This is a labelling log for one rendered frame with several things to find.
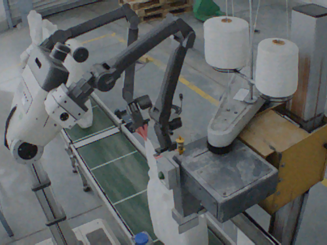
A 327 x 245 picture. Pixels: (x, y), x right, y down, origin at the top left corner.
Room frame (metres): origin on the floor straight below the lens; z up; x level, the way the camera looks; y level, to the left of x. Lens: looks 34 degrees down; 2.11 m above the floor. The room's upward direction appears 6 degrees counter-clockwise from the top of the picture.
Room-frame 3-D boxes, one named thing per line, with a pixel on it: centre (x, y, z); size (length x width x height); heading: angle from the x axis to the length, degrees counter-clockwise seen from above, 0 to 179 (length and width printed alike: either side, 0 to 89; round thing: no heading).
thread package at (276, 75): (1.00, -0.38, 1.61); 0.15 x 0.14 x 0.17; 26
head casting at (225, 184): (0.90, -0.18, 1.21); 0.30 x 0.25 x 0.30; 26
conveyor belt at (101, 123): (3.49, 1.06, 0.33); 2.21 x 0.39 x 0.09; 26
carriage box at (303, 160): (1.08, -0.47, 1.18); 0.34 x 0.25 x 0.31; 116
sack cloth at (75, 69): (2.84, 0.74, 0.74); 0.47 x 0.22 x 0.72; 24
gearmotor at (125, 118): (2.76, 0.34, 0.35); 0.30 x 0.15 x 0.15; 26
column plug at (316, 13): (1.12, -0.56, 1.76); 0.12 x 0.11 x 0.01; 116
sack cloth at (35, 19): (4.12, 1.37, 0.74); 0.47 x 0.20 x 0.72; 29
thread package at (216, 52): (1.23, -0.26, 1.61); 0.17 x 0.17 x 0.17
